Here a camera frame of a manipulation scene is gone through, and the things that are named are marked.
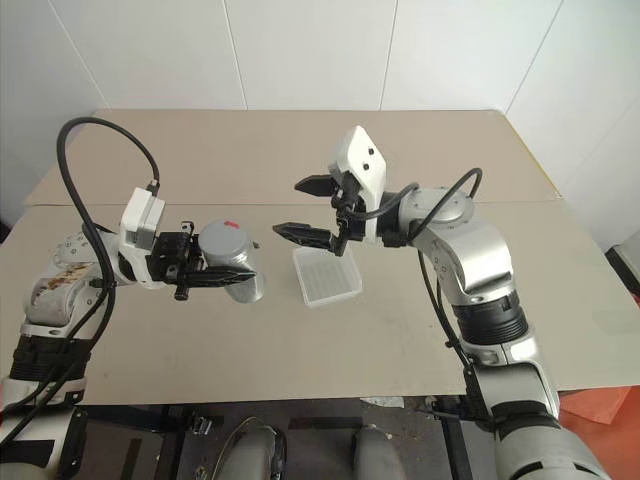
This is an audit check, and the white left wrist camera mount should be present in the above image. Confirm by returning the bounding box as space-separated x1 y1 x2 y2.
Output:
115 185 167 290

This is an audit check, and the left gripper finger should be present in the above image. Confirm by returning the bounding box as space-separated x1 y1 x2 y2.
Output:
179 219 202 251
173 267 256 301

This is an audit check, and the clear plastic box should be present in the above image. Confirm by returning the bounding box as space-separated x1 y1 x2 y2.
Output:
292 246 364 309

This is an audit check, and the grey cylindrical can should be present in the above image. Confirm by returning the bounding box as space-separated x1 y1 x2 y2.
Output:
198 218 253 267

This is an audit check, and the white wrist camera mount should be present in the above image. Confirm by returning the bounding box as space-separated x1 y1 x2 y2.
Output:
115 185 167 290
327 125 389 245

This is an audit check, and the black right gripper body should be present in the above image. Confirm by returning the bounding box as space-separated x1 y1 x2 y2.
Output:
328 171 370 257

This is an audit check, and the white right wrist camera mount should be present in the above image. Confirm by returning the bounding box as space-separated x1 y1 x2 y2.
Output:
327 125 389 245

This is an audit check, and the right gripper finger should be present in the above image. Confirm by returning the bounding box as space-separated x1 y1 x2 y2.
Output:
293 173 336 199
272 221 334 250

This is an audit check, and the silver jar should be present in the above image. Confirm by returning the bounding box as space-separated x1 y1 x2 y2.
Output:
219 249 267 304

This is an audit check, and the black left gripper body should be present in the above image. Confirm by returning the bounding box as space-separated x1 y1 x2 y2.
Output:
147 232 207 289

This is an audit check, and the black metal table frame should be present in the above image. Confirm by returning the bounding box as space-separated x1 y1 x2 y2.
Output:
74 394 481 480

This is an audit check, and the dark grey box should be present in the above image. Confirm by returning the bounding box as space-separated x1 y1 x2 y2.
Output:
606 242 640 302

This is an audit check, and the orange sheet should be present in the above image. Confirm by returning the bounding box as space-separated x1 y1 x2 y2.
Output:
559 387 634 426

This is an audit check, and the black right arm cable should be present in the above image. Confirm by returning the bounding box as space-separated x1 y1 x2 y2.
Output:
331 167 494 427

